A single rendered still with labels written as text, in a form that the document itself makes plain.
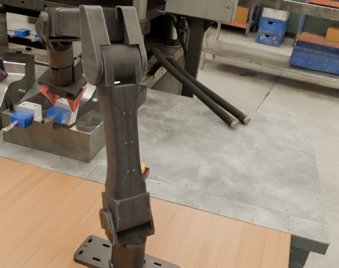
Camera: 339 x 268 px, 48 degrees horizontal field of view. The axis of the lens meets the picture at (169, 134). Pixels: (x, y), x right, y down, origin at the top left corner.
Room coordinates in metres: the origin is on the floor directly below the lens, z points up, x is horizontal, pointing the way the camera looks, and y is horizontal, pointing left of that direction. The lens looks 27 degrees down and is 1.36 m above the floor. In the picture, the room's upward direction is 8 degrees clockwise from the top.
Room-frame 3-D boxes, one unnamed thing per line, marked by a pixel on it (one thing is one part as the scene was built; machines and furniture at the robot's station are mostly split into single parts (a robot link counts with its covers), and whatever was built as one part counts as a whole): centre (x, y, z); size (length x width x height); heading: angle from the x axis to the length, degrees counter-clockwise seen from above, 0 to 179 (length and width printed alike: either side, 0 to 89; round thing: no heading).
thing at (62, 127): (0.90, 0.28, 0.87); 0.05 x 0.05 x 0.04; 79
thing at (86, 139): (1.13, 0.28, 0.87); 0.50 x 0.26 x 0.14; 169
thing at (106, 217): (0.54, 0.05, 0.90); 0.09 x 0.06 x 0.06; 127
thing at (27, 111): (0.88, 0.40, 0.89); 0.13 x 0.05 x 0.05; 169
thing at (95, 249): (0.53, 0.05, 0.84); 0.20 x 0.07 x 0.08; 75
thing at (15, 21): (2.02, 0.66, 0.87); 0.50 x 0.27 x 0.17; 169
